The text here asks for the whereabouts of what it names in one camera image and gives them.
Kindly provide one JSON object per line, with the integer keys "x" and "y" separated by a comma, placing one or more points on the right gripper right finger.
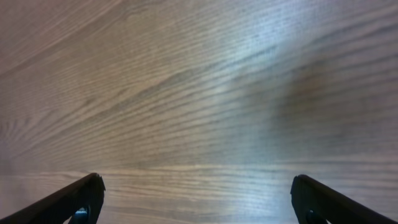
{"x": 314, "y": 202}

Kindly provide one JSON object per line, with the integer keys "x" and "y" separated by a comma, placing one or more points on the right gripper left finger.
{"x": 79, "y": 202}

